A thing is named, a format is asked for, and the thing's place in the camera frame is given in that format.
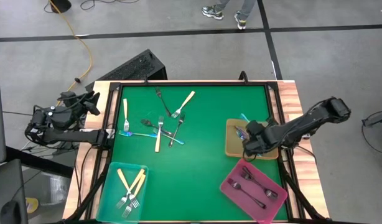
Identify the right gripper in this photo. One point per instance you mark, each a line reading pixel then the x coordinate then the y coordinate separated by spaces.
pixel 261 135

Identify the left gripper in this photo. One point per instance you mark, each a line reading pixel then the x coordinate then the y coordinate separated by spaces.
pixel 63 117

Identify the iridescent fork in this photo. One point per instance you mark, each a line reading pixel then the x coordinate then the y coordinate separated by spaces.
pixel 138 134
pixel 244 117
pixel 239 133
pixel 178 142

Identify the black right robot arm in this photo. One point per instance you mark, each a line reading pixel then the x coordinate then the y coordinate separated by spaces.
pixel 303 124

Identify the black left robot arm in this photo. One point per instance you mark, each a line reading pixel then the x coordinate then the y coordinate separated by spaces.
pixel 72 136

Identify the orange plastic bin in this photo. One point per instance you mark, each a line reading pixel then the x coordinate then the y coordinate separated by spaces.
pixel 233 149

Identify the pink plastic bin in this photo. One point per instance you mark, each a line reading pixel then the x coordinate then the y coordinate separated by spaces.
pixel 272 203

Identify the black table clamp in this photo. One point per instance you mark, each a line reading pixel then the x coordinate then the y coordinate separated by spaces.
pixel 146 81
pixel 247 80

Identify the green table mat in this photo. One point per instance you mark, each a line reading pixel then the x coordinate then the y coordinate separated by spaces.
pixel 184 186

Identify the teal plastic bin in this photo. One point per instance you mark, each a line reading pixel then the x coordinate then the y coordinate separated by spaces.
pixel 110 186

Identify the black round stand base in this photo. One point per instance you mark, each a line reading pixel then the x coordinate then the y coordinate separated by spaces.
pixel 62 4

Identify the yellow round sticker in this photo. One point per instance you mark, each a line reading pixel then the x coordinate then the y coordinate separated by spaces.
pixel 32 205

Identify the black computer mouse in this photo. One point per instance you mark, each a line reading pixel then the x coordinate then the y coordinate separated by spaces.
pixel 10 213

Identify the person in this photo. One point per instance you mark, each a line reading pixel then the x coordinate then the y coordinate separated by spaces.
pixel 212 12

